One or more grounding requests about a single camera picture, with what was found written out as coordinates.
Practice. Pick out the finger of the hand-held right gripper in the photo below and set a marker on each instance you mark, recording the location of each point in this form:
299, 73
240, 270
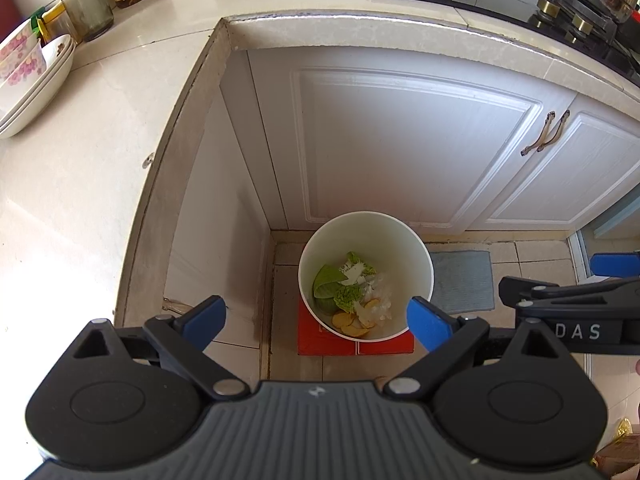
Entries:
617, 265
575, 296

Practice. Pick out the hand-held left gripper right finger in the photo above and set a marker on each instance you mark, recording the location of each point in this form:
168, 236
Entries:
427, 322

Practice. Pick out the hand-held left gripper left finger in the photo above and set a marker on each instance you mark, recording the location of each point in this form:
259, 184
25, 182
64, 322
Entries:
204, 321

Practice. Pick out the clear plastic wrap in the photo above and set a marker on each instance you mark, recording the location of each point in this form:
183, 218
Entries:
382, 300

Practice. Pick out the white plastic bucket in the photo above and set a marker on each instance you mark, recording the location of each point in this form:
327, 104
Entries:
400, 250

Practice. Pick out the orange peel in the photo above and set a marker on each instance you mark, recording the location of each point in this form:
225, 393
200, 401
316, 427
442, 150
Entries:
345, 321

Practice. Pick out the small green cabbage leaf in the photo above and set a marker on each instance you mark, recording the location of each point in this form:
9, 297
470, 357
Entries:
357, 260

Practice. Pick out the large green cabbage leaf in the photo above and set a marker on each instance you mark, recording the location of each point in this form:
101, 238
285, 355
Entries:
325, 280

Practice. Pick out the grey floor mat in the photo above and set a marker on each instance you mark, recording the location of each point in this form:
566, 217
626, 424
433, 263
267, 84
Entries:
462, 280

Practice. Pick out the white cabinet door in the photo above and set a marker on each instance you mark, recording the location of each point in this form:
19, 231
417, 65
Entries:
575, 175
400, 135
220, 210

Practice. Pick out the red mat under bin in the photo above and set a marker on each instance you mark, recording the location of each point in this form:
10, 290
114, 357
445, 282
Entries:
325, 342

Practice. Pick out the brown cardboard box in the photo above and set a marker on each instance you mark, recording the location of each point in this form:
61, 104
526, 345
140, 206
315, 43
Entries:
620, 460

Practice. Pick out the white floral plate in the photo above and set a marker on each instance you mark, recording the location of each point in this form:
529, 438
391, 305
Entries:
55, 65

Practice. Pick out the white floral bowl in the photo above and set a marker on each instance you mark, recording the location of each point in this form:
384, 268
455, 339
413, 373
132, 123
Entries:
25, 67
17, 40

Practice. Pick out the clear jar with yellow lid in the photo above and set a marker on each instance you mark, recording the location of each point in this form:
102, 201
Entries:
52, 22

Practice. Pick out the glass bottle with red cap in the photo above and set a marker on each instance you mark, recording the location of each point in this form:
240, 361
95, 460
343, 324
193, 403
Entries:
87, 2

